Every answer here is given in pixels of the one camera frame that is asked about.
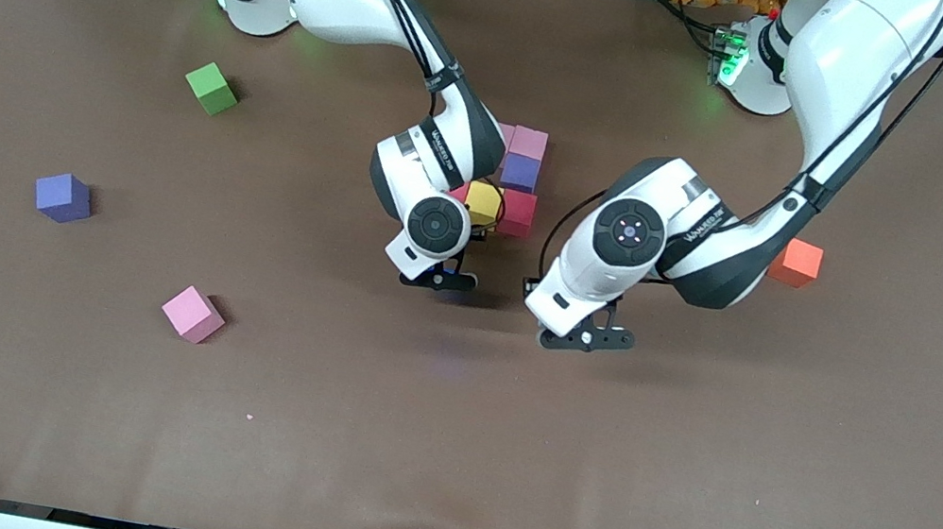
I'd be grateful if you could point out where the yellow foam cube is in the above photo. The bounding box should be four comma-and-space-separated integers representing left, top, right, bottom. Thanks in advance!
461, 180, 506, 231

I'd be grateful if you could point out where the purple foam cube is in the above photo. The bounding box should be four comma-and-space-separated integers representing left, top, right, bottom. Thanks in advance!
499, 152, 542, 195
29, 168, 97, 228

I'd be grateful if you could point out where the table cover sheet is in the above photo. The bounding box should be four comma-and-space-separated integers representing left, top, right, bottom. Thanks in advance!
0, 0, 943, 529

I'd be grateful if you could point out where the orange foam cube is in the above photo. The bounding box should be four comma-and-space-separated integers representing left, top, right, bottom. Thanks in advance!
770, 235, 827, 293

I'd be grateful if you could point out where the green foam cube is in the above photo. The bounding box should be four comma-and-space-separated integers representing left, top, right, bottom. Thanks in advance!
180, 59, 244, 120

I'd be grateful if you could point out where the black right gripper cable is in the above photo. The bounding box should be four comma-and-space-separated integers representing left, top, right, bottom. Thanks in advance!
467, 178, 512, 242

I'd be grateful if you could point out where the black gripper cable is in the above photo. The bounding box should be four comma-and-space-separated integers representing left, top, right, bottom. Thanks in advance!
467, 178, 512, 242
536, 180, 609, 290

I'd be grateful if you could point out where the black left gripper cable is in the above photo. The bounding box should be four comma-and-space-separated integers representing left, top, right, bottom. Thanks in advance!
536, 180, 609, 290

